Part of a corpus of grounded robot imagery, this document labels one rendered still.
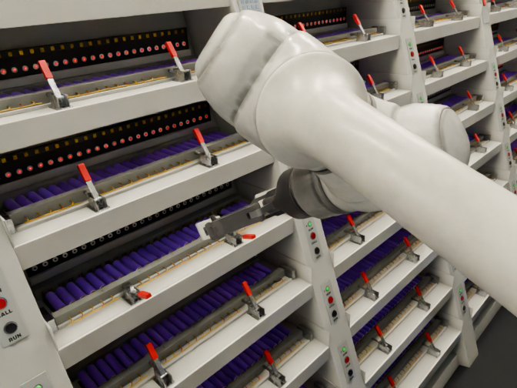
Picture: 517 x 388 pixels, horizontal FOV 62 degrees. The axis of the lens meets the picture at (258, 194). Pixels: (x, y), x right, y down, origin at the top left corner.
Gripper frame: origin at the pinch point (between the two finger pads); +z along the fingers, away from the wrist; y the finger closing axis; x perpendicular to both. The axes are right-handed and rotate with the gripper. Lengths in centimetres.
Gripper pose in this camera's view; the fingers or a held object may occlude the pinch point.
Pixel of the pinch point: (234, 215)
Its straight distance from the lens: 75.2
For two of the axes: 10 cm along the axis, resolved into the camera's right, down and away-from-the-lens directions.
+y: 7.1, -3.4, 6.2
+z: -5.8, 2.2, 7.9
